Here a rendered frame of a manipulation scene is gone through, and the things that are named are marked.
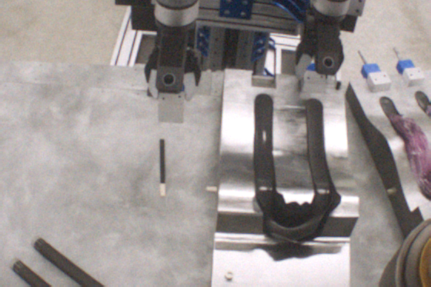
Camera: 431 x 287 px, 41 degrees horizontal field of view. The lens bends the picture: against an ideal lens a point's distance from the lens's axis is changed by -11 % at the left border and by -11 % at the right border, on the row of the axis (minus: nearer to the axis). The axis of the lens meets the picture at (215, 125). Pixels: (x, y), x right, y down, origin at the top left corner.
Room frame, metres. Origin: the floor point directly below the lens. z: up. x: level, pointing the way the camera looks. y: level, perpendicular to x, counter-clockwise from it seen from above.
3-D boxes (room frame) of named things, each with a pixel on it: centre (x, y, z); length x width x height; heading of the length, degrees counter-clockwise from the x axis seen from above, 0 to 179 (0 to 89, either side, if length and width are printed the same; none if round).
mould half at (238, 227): (0.68, -0.15, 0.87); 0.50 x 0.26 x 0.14; 2
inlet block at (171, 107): (0.82, 0.09, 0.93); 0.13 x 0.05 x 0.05; 2
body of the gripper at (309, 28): (0.94, -0.20, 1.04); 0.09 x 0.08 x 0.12; 2
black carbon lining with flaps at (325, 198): (0.69, -0.16, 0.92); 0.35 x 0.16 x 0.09; 2
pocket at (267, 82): (0.90, -0.09, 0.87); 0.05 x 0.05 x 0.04; 2
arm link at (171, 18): (0.80, 0.09, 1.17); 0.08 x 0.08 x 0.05
